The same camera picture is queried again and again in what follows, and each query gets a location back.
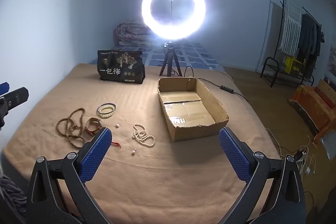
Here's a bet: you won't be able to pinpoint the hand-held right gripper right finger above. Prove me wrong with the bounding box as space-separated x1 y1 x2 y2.
219 127 307 224

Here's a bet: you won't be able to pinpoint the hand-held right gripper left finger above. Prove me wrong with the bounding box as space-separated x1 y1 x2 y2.
25 127 113 224

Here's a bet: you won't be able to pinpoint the brown bangle red cord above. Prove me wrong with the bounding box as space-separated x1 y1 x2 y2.
87 118 103 137

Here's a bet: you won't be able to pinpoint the cream bead bracelet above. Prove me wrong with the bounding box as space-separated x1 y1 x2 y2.
98 105 116 119

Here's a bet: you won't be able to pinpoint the white pearl necklace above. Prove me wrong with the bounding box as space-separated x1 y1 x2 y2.
132 123 156 147

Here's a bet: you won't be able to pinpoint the brown wooden bead necklace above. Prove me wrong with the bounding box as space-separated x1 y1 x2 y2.
56 108 87 149

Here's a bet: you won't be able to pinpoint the dark thin bangle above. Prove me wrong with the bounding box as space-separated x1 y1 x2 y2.
97 103 117 116

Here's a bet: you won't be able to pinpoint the black printed bag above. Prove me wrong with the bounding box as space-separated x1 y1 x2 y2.
97 49 146 85

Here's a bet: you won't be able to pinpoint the grey knit cloth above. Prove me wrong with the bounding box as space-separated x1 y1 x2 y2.
0 175 28 216

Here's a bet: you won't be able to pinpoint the orange cardboard box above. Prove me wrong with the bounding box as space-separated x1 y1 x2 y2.
288 85 336 135

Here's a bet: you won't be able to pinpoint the silver foil sheet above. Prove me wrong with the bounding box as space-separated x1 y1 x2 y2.
314 130 336 160

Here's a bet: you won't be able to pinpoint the black clothes rack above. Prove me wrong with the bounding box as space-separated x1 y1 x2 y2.
260 0 324 88

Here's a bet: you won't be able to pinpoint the blue patterned bedsheet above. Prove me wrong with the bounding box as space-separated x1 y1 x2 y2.
91 40 226 72

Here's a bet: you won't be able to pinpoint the yellow box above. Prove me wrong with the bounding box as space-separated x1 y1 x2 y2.
285 56 303 74

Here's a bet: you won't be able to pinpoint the wooden board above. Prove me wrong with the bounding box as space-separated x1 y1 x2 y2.
314 79 336 109

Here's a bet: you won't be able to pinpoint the black tripod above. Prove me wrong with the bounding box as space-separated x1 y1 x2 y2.
159 41 183 77

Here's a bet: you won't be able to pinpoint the folded patterned quilt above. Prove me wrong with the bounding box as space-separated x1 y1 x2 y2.
113 19 158 47

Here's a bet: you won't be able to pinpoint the striped towel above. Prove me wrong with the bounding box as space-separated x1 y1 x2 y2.
279 0 303 57

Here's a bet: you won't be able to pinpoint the dark hanging clothes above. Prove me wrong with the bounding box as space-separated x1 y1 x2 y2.
297 13 325 63

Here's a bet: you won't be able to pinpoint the black cable with controller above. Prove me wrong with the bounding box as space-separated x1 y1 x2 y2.
183 66 248 102

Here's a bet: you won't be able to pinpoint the white power strip with cables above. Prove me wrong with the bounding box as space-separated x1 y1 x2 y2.
265 128 319 177

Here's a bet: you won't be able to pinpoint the ring light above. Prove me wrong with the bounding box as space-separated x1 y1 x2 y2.
142 0 206 39

